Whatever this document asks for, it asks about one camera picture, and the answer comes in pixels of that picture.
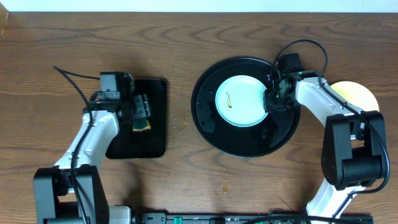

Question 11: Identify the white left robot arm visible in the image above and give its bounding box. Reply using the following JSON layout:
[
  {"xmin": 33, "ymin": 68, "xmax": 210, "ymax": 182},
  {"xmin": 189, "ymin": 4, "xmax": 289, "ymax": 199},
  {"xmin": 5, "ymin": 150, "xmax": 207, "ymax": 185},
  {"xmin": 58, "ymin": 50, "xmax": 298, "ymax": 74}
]
[{"xmin": 33, "ymin": 92, "xmax": 150, "ymax": 223}]

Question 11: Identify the light green plate with stain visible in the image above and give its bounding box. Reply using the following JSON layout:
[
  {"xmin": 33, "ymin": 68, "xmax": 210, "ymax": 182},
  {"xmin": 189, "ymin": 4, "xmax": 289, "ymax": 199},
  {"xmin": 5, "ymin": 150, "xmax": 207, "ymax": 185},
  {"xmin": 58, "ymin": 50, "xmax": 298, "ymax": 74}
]
[{"xmin": 215, "ymin": 75, "xmax": 268, "ymax": 128}]

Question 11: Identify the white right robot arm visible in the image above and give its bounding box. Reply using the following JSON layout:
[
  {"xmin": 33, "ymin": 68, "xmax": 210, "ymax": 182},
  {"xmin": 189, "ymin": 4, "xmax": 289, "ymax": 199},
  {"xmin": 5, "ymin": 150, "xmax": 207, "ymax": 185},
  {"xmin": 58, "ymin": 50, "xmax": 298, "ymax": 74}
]
[{"xmin": 264, "ymin": 70, "xmax": 391, "ymax": 223}]

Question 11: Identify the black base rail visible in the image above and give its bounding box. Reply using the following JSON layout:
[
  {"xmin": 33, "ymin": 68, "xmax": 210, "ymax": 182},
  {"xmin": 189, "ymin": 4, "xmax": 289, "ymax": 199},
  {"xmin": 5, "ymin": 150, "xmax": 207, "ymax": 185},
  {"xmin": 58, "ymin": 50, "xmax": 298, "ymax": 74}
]
[{"xmin": 130, "ymin": 213, "xmax": 374, "ymax": 224}]

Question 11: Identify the green and yellow sponge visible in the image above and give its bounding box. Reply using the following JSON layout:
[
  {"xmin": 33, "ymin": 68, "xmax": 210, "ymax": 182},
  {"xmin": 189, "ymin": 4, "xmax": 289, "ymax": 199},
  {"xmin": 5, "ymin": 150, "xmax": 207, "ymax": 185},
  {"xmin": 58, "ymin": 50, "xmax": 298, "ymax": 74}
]
[{"xmin": 132, "ymin": 118, "xmax": 151, "ymax": 132}]

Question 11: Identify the yellow plate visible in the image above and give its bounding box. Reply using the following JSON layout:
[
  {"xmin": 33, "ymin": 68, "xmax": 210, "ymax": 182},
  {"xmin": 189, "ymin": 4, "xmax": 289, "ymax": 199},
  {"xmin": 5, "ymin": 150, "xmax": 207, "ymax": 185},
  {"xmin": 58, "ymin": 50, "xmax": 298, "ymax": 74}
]
[{"xmin": 331, "ymin": 81, "xmax": 379, "ymax": 111}]

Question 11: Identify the round black tray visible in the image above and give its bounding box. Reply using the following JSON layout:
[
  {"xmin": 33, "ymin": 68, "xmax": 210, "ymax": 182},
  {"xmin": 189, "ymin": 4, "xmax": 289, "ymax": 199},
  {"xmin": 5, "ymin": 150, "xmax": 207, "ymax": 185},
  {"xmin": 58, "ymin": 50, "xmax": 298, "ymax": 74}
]
[{"xmin": 191, "ymin": 57, "xmax": 300, "ymax": 157}]

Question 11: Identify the rectangular black tray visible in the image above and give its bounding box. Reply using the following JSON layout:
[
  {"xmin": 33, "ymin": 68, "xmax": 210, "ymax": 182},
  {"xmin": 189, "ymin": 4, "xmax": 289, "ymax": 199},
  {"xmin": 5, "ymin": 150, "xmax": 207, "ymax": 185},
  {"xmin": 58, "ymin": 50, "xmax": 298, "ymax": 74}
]
[{"xmin": 106, "ymin": 79, "xmax": 167, "ymax": 159}]

